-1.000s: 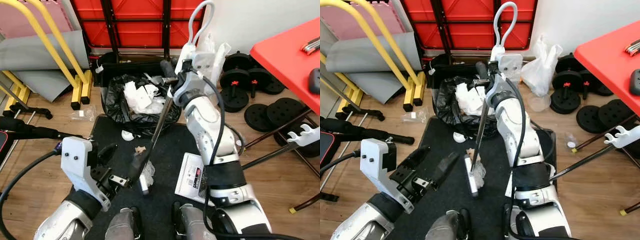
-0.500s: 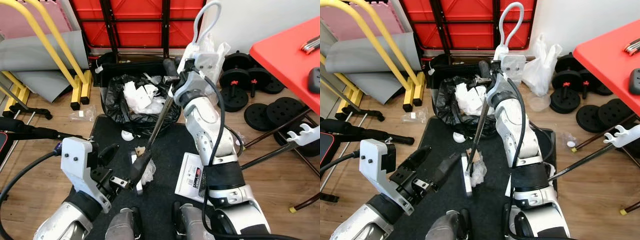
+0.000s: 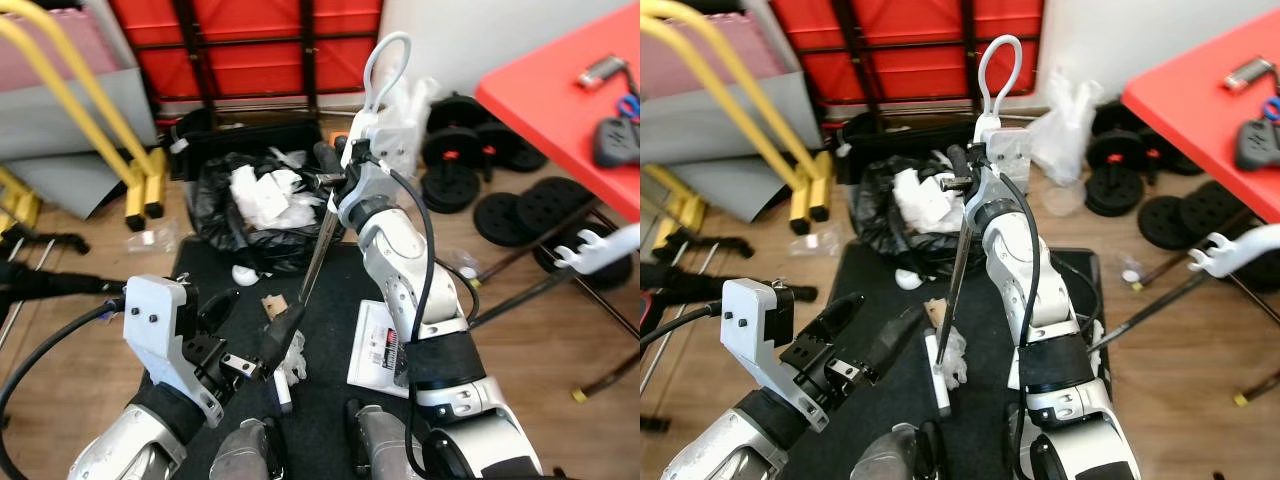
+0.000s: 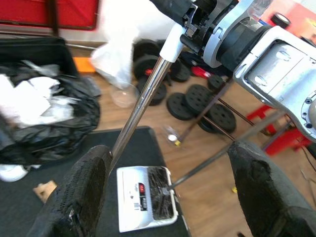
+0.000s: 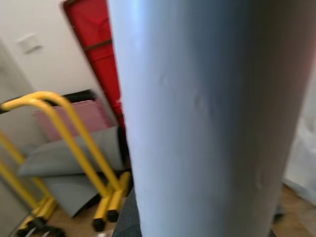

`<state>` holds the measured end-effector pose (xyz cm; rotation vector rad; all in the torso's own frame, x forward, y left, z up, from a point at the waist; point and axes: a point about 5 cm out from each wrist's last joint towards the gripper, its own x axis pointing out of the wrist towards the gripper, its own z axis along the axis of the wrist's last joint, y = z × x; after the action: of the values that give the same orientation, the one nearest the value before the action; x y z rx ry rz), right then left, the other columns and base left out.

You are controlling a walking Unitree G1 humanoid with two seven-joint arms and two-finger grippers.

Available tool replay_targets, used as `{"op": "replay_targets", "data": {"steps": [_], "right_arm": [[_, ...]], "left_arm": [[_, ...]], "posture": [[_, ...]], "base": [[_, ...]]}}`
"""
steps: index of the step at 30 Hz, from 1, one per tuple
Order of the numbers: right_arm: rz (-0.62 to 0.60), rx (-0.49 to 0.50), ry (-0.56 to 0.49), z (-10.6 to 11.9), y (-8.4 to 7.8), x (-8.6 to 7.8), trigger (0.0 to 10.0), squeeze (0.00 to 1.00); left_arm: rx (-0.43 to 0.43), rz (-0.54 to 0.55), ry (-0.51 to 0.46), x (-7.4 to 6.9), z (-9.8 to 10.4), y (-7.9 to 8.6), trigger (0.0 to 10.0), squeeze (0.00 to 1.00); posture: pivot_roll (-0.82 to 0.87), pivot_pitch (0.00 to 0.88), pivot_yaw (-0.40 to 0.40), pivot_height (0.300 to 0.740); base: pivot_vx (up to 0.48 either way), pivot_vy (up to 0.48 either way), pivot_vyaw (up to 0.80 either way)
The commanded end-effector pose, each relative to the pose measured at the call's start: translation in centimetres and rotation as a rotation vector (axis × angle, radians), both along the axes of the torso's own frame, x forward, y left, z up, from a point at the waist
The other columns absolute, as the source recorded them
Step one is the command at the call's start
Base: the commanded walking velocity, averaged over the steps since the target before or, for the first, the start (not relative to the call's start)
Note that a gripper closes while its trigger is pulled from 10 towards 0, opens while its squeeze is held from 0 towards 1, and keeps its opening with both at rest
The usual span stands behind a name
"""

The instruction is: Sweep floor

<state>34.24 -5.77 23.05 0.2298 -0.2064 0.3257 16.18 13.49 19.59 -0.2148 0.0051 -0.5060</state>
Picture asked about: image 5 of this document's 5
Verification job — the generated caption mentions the white light switch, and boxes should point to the white light switch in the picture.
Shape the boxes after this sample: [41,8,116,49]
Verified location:
[15,33,42,54]

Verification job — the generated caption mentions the pink foam mat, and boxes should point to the pink foam mat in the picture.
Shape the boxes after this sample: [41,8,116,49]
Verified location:
[34,98,118,145]

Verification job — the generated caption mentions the grey rolled mat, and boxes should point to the grey rolled mat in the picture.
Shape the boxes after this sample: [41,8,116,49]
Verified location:
[17,125,127,219]

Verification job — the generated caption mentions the yellow metal frame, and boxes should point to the yellow metal frame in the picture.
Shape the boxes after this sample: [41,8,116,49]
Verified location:
[0,90,132,232]

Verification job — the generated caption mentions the black foam mat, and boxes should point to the black foam mat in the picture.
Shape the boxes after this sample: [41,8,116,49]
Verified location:
[61,89,96,102]

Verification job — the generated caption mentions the white handled broom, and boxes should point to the white handled broom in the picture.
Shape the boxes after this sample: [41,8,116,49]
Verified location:
[107,0,316,237]

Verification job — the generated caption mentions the plain black floor mat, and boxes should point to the plain black floor mat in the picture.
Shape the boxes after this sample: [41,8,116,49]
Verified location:
[113,184,145,237]

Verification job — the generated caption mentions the red folded table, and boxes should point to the red folded table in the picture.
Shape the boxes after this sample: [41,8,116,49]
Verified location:
[62,0,125,123]

